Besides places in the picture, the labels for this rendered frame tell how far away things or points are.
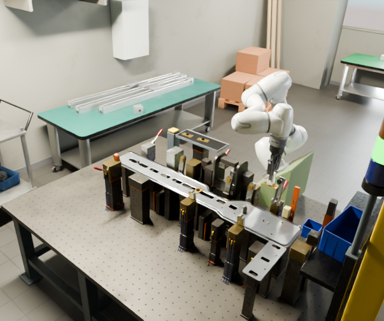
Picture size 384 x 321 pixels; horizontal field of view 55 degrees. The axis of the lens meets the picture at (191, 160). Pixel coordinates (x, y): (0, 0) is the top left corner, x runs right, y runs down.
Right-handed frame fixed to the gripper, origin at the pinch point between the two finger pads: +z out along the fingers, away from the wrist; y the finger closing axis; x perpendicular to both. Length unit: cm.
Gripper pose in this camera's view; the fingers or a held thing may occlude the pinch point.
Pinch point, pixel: (271, 178)
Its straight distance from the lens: 202.3
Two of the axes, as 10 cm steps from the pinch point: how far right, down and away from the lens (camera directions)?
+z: -0.4, 8.7, 4.9
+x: 7.9, 3.3, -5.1
